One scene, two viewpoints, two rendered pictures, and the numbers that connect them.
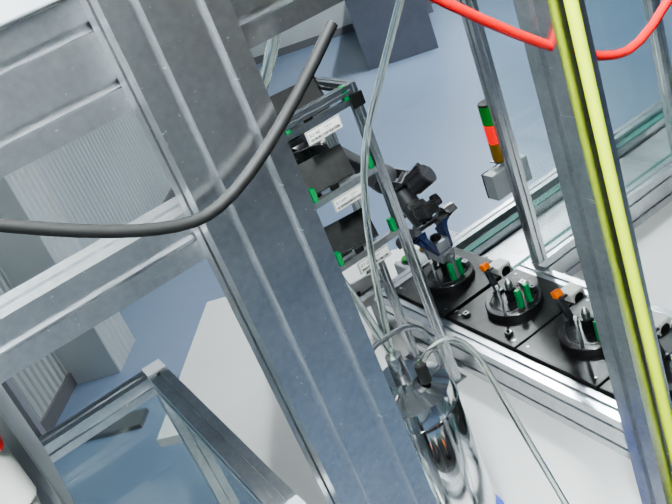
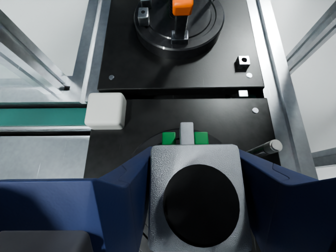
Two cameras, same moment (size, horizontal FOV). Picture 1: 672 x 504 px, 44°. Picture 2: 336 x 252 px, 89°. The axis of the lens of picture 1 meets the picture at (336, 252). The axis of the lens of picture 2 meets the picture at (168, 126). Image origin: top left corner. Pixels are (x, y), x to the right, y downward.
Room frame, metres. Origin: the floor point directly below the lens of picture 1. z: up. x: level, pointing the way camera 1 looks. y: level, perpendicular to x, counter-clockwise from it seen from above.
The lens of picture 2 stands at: (1.96, -0.27, 1.18)
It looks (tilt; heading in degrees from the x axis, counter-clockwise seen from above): 71 degrees down; 208
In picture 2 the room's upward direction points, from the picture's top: 5 degrees counter-clockwise
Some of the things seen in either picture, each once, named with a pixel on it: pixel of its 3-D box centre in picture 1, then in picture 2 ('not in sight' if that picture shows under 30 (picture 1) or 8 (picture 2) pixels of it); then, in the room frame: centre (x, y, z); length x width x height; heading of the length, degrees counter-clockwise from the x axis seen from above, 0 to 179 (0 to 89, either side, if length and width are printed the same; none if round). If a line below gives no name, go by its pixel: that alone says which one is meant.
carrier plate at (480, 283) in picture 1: (451, 281); (181, 189); (1.96, -0.26, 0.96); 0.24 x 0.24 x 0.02; 23
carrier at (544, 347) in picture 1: (587, 321); not in sight; (1.50, -0.45, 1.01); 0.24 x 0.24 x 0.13; 23
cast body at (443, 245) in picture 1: (441, 247); (191, 178); (1.95, -0.26, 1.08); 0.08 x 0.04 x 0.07; 23
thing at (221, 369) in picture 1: (320, 331); not in sight; (2.17, 0.13, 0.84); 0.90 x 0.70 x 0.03; 76
